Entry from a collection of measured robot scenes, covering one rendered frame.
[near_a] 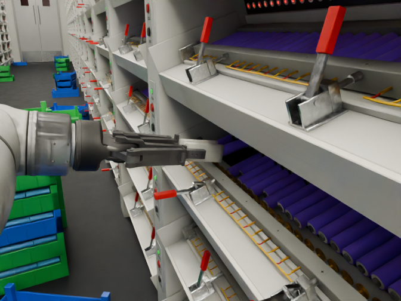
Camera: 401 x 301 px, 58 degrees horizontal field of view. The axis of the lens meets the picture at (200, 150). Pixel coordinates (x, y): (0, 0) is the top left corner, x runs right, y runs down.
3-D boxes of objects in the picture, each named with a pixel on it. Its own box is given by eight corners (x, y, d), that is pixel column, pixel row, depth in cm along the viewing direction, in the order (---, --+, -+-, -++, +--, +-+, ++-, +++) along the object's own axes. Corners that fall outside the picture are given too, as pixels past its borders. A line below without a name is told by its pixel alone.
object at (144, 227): (163, 302, 98) (144, 266, 92) (127, 205, 152) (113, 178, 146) (228, 265, 102) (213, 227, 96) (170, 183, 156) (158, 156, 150)
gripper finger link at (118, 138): (114, 134, 54) (115, 137, 53) (187, 140, 57) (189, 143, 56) (112, 159, 55) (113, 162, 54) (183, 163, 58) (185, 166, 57)
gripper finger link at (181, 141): (178, 156, 60) (176, 155, 61) (215, 157, 63) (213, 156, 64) (180, 139, 59) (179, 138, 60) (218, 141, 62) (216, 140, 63)
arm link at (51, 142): (25, 186, 47) (74, 186, 50) (28, 117, 45) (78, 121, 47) (29, 163, 55) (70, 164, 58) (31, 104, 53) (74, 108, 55)
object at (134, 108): (158, 169, 85) (135, 117, 80) (120, 115, 139) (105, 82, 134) (232, 133, 89) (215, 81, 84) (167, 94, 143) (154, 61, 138)
